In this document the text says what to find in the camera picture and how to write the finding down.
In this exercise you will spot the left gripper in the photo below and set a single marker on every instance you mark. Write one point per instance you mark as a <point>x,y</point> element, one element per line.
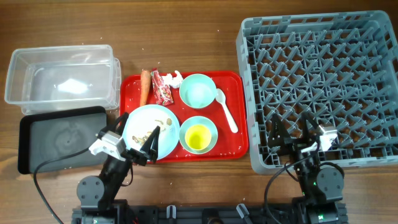
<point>149,147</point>

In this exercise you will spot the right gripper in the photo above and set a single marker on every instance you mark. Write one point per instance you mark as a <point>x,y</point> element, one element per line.
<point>294,146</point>

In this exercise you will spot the light blue bowl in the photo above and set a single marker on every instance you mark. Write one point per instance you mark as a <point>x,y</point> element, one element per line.
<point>198,120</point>

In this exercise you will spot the yellow cup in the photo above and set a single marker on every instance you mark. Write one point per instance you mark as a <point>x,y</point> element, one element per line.
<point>198,137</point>

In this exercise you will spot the white tissue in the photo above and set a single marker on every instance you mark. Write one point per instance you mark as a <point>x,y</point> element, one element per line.
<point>173,82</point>

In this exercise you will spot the green bowl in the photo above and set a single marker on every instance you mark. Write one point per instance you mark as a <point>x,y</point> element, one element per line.
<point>197,91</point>

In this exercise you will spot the white plastic spoon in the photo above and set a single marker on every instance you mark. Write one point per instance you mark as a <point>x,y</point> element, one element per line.
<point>221,99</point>

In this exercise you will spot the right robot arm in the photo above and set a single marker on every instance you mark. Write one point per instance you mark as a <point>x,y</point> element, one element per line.
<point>321,183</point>

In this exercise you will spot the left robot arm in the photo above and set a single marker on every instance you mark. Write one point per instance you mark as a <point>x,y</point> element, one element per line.
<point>97,193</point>

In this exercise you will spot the grey dishwasher rack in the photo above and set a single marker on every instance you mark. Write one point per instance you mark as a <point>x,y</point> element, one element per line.
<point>340,68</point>

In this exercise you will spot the peanut scraps on plate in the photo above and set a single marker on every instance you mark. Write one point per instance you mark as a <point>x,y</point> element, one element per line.
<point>141,136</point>

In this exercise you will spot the light blue plate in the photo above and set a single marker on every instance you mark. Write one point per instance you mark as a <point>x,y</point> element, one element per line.
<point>168,140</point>

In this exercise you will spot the red snack wrapper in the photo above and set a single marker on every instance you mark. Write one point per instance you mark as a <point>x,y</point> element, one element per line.
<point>162,92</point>

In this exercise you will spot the orange carrot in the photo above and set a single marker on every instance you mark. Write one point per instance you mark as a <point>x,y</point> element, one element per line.
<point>146,81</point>

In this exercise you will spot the black tray bin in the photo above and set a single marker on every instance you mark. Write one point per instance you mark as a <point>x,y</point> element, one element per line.
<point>52,135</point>

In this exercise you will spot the clear plastic bin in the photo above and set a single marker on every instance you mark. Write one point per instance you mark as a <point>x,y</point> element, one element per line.
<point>45,79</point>

